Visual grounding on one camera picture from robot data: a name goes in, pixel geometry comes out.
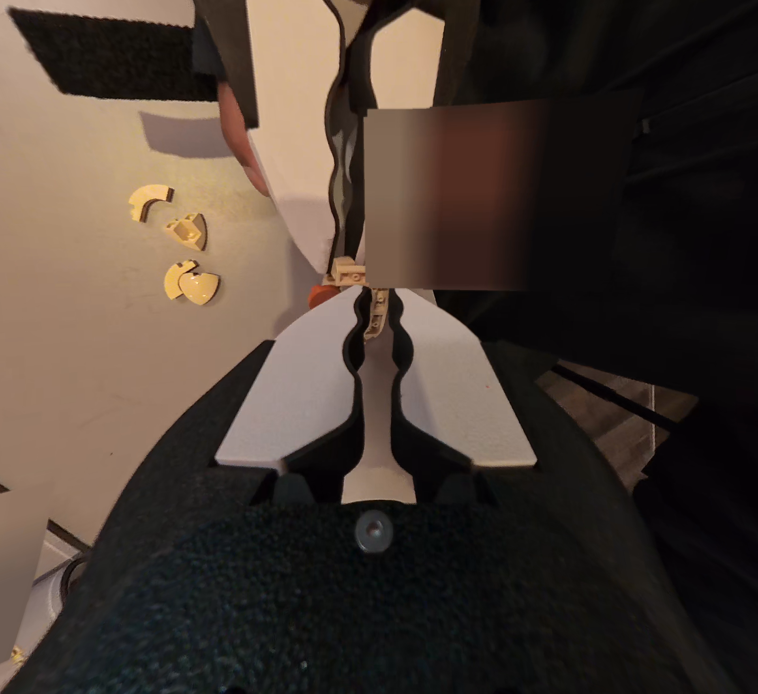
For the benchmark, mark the large tan arch brick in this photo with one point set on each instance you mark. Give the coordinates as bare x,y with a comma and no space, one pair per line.
377,315

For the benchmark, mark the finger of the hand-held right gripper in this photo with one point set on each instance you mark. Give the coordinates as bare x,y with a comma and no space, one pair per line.
290,90
403,61

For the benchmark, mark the grey instruction booklet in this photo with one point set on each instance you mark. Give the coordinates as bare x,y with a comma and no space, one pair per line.
30,588

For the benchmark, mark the tan quarter-round brick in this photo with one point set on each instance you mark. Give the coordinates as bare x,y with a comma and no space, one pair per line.
187,230

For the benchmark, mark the brown round toy brick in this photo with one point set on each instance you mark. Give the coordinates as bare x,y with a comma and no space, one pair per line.
322,293

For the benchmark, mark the person's black jacket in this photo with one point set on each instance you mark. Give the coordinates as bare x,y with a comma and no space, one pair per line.
663,232

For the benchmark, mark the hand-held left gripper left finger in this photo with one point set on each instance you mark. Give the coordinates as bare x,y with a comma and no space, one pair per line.
290,404

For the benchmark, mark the tan curved brick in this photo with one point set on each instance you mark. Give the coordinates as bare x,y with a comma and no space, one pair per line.
148,202
192,282

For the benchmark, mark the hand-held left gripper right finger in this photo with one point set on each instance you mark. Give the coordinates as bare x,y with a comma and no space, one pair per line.
462,404

